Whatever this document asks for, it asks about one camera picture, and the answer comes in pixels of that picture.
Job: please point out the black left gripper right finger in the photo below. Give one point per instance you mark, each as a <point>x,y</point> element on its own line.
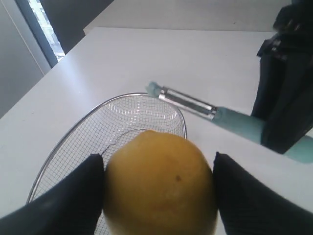
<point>248,207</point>

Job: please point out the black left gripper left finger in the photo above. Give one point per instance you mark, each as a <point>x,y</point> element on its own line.
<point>72,207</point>

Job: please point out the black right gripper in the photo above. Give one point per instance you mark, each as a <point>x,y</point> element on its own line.
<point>285,93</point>

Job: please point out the teal handled peeler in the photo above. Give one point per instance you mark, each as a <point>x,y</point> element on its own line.
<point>247,127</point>

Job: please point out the yellow lemon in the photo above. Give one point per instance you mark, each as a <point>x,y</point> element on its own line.
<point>159,184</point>

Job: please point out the oval wire mesh basket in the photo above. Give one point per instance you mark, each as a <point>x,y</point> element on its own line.
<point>104,130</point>

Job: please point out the dark window frame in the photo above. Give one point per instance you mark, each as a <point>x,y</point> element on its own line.
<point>58,25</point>

